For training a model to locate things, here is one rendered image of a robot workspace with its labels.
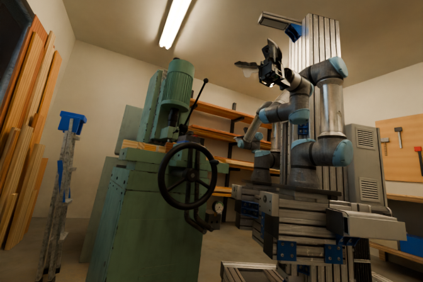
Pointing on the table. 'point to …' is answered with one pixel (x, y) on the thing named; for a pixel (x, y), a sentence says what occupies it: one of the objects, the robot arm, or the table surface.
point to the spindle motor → (178, 85)
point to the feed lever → (191, 110)
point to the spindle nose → (173, 117)
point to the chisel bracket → (166, 133)
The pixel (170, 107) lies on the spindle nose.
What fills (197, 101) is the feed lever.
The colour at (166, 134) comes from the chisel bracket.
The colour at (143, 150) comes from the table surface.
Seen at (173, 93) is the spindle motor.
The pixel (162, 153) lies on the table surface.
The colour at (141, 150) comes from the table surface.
